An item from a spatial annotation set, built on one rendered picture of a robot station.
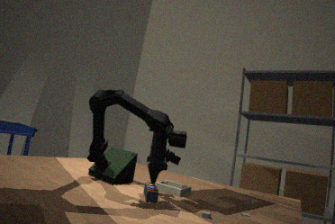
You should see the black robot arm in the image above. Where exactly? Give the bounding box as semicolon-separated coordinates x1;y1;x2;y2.
87;89;187;171

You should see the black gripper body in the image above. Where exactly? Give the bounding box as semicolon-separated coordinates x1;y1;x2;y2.
146;143;168;170

